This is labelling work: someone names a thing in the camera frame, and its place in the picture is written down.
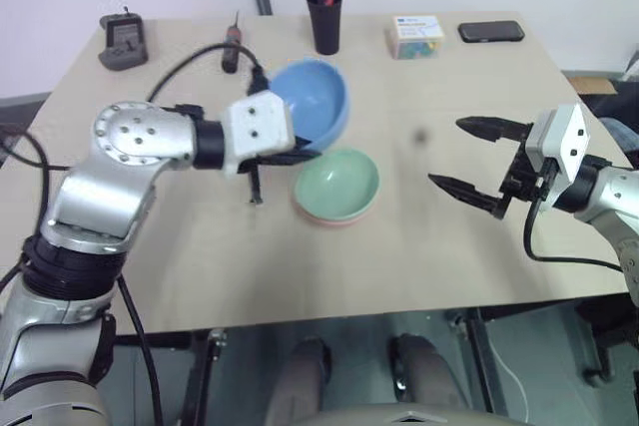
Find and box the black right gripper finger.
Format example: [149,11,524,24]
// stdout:
[455,115,534,143]
[426,174,509,221]

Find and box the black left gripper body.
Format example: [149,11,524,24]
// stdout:
[236,155,266,207]

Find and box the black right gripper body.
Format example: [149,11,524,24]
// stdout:
[497,138,550,203]

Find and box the blue bowl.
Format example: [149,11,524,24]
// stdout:
[268,58,350,153]

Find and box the green bowl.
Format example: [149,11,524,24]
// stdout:
[293,147,380,221]

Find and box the pink bowl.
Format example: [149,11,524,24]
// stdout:
[293,186,382,231]

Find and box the black smartphone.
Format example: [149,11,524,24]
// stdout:
[457,20,526,45]

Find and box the person's blue jeans leg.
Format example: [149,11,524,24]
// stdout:
[596,116,639,171]

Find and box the brown cardboard box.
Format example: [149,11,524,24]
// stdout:
[568,75,619,97]

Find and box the black and red screwdriver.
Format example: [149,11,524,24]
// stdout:
[221,10,245,75]

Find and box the black pen cup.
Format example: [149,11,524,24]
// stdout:
[305,0,344,56]

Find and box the clear box of coloured pins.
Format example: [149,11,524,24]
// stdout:
[384,14,447,61]

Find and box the black table leg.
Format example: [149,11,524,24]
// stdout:
[180,328,229,426]
[463,306,503,417]

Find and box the black chair base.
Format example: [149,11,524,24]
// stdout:
[573,295,639,390]

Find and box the dark grey rounded shape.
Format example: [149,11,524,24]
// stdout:
[264,337,334,426]
[388,332,473,415]

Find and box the black desktop device with stand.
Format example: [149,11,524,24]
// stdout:
[97,6,150,72]

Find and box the grey furniture edge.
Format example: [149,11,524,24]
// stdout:
[0,91,54,171]

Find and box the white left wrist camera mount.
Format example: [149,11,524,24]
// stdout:
[221,90,297,179]

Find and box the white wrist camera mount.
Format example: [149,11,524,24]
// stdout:
[523,102,591,211]
[221,90,297,179]

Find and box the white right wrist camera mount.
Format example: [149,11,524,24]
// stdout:
[523,102,591,211]

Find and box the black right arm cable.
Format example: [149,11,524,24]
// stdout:
[521,196,628,272]

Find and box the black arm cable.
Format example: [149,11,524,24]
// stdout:
[146,43,272,104]
[521,196,628,272]

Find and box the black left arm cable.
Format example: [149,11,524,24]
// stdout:
[146,43,272,104]

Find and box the black hanging cable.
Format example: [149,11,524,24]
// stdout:
[116,278,165,426]

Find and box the thin white cable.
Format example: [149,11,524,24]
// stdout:
[487,338,531,425]

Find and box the black loose cable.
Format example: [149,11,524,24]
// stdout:
[0,126,71,292]

